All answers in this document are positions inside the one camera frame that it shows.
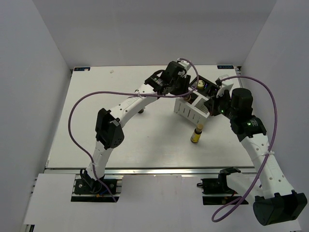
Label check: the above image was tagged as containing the small gold-cap brown bottle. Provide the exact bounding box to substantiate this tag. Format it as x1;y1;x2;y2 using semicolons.
190;124;204;143

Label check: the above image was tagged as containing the small black-lid pepper jar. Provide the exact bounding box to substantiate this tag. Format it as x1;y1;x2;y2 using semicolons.
183;95;191;102

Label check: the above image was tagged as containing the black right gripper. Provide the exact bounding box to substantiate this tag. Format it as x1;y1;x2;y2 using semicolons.
204;88;237;120

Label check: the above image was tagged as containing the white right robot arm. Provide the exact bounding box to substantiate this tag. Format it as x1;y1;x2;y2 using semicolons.
204;88;308;226

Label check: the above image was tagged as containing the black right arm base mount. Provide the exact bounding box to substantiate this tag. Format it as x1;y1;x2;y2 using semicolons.
196;167;247;205

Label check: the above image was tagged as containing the blue table corner label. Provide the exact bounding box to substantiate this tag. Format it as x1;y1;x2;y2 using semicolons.
73;67;90;72
217;65;234;70

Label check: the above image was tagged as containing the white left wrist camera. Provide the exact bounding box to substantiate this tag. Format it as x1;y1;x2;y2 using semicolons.
177;60;192;71

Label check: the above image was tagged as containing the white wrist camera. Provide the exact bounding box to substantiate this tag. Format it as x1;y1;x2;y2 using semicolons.
215;75;234;98
177;60;192;71

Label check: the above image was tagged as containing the aluminium table front rail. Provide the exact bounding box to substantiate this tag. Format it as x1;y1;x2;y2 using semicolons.
44;166;258;176

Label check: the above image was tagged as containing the blue table corner label left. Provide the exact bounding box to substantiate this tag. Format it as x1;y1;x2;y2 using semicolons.
73;67;90;72

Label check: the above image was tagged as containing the blue table corner label right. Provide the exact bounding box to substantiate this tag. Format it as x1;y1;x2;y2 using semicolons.
217;65;234;70

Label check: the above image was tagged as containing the white two-slot organizer box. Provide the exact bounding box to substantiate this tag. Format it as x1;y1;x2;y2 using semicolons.
174;91;210;125

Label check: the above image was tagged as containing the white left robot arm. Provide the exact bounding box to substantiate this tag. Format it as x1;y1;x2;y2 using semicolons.
85;59;192;193

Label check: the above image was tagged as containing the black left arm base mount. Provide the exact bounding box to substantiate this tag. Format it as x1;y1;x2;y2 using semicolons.
71;169;121;203

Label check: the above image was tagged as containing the black two-slot organizer box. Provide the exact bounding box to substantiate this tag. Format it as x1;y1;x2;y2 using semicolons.
189;75;219;97

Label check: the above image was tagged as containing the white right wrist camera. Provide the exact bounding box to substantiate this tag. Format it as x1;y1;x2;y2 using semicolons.
215;75;234;98

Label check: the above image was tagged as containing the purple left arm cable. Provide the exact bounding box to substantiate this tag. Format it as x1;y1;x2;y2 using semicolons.
68;57;200;203

